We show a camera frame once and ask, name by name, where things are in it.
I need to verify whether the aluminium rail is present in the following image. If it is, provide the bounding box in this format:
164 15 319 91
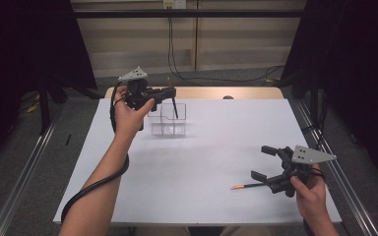
294 100 378 236
0 103 64 236

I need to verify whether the person's right hand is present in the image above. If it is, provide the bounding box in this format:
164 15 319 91
289 163 328 224

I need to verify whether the person's left hand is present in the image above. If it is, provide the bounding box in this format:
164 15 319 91
113 85 156 141

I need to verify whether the black pencil with copper end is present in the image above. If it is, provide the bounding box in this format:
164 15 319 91
230 182 266 191
166 77 179 120

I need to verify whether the black power cable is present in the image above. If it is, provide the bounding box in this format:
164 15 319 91
166 7 205 87
169 7 286 84

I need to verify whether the person's right leg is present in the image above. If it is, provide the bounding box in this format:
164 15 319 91
218 226 277 236

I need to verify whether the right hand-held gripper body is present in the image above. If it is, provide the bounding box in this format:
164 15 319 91
265 145 338 198

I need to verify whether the person's leg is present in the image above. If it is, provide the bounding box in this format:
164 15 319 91
136 226 191 236
218 226 277 236

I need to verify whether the clear plastic organizer box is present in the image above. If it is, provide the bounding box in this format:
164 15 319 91
147 102 187 138

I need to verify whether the white table cover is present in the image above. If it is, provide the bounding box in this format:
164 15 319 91
52 97 343 227

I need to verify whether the white wall socket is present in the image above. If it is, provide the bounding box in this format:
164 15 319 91
162 0 187 10

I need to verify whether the person's left leg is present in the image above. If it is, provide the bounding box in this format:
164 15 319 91
136 226 191 236

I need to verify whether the black metal stand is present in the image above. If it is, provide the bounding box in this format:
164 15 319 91
37 73 52 136
309 70 320 126

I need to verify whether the wooden table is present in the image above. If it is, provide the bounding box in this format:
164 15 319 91
103 86 284 100

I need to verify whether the black horizontal bar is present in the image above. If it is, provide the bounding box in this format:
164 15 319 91
73 9 306 19

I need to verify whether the black curtain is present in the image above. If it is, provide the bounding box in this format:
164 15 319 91
280 0 378 190
0 0 98 171

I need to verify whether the left hand-held gripper cable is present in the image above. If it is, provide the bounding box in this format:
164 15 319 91
60 83 131 224

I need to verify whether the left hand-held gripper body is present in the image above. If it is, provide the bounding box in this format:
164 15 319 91
117 66 161 132

